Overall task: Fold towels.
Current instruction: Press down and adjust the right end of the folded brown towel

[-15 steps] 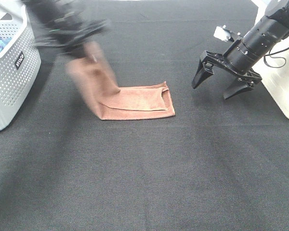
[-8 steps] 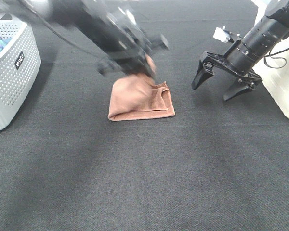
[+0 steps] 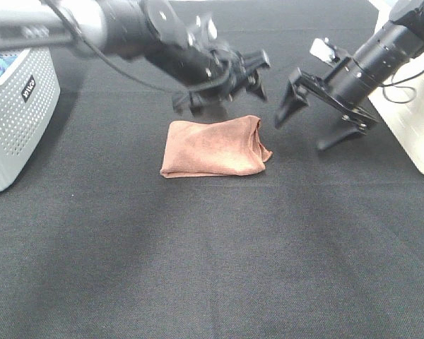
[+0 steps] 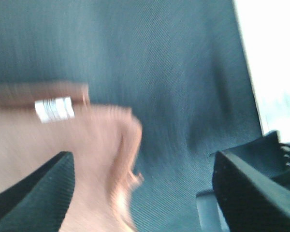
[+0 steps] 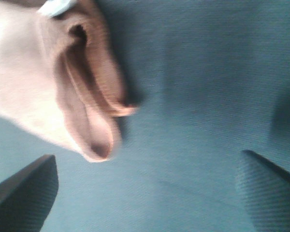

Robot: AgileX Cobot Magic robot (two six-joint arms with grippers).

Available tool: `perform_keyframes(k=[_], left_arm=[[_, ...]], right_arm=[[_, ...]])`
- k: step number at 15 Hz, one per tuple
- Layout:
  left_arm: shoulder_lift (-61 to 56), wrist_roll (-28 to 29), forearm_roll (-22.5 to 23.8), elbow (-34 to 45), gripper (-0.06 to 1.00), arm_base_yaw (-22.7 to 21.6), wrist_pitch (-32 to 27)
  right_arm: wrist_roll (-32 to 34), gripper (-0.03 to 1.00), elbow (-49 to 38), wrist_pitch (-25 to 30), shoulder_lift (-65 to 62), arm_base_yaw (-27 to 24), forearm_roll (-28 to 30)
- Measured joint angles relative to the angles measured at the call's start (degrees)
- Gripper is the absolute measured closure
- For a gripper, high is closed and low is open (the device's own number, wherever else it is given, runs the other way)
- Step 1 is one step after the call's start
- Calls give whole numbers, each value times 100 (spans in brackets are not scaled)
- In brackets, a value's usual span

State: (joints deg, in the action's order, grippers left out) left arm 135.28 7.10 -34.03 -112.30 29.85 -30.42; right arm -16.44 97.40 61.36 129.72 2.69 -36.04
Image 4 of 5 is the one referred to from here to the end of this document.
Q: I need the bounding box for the black table cloth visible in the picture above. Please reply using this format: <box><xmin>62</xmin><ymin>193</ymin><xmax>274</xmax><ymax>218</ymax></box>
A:
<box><xmin>0</xmin><ymin>0</ymin><xmax>261</xmax><ymax>232</ymax></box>

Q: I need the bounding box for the brown microfibre towel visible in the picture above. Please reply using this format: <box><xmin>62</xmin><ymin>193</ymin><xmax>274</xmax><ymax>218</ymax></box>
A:
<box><xmin>0</xmin><ymin>83</ymin><xmax>143</xmax><ymax>232</ymax></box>

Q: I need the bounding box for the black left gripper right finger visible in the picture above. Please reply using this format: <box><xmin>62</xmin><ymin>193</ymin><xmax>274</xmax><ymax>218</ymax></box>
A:
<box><xmin>212</xmin><ymin>131</ymin><xmax>290</xmax><ymax>232</ymax></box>

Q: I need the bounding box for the white plastic bin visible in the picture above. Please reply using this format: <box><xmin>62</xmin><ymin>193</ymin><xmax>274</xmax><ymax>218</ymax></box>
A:
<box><xmin>234</xmin><ymin>0</ymin><xmax>290</xmax><ymax>143</ymax></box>

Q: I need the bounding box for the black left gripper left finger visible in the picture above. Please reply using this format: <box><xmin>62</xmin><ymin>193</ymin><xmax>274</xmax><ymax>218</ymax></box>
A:
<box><xmin>0</xmin><ymin>151</ymin><xmax>75</xmax><ymax>232</ymax></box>

